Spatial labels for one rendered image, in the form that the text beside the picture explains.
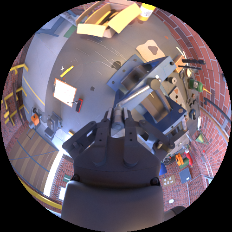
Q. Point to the beige parts tray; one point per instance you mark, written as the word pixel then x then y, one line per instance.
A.
pixel 176 96

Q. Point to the orange box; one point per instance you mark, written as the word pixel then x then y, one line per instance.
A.
pixel 178 159

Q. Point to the yellow white tub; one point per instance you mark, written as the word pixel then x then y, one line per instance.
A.
pixel 145 11

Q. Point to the blue small clamp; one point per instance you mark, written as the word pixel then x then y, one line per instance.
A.
pixel 192 114

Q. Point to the white orange cylinder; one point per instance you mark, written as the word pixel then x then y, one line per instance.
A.
pixel 184 123

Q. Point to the orange clipboard with paper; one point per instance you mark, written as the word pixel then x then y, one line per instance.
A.
pixel 64 91

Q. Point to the beige stained rag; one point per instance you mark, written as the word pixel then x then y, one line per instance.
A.
pixel 145 51

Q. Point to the grey steel rail block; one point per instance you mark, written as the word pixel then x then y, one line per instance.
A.
pixel 156 107

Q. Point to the dark clamp screw head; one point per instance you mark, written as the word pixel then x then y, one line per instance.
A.
pixel 154 84

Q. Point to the round cream tin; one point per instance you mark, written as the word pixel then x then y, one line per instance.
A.
pixel 188 72

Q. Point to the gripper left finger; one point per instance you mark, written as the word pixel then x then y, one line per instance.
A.
pixel 101 134

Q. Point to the blue drill jig body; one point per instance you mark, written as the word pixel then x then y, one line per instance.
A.
pixel 168 62

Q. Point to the open cardboard box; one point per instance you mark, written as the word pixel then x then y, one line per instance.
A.
pixel 94 27

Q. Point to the silver tommy bar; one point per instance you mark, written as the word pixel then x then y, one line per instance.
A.
pixel 118 117

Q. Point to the black drill bit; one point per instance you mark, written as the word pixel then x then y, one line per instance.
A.
pixel 190 67
pixel 194 61

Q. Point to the green box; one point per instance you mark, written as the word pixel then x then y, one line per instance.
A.
pixel 185 161

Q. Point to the black slip bush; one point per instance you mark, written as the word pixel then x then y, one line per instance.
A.
pixel 171 80

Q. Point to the red fire extinguisher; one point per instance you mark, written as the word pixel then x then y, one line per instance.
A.
pixel 188 157

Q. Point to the orange floor machine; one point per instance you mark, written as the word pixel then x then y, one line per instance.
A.
pixel 35 118

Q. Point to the blue chair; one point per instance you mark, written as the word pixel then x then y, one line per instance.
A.
pixel 163 168

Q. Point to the brown index plunger knob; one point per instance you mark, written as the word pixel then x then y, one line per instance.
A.
pixel 159 145

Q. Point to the green funnel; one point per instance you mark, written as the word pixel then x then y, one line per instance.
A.
pixel 200 139

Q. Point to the green can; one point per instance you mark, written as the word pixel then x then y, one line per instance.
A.
pixel 194 85

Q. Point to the yellow pencil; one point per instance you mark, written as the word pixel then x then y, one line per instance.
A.
pixel 66 71

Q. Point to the silver spanner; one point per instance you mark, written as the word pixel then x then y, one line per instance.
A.
pixel 185 87

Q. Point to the orange wooden block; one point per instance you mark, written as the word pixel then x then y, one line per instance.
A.
pixel 178 60

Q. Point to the blue grey wall panel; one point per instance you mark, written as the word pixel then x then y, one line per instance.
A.
pixel 185 175

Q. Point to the black pen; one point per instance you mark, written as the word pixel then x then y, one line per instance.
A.
pixel 73 102

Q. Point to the white bottle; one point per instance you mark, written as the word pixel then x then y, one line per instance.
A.
pixel 199 121

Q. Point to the white round wall lamp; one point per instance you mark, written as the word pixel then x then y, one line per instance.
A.
pixel 171 201

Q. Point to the grey steel carriage block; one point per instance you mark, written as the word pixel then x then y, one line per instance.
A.
pixel 133 76

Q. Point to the red black brush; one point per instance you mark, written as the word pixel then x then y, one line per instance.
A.
pixel 79 105

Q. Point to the yellow pipe rack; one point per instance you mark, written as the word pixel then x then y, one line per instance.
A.
pixel 15 94

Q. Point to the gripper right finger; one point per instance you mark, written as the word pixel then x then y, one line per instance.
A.
pixel 130 134

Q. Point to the cork notice board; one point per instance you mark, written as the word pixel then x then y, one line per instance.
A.
pixel 168 180

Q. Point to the green wall sign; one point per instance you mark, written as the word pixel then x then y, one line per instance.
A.
pixel 66 178

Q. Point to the grey floor machine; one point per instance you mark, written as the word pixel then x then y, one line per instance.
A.
pixel 52 123

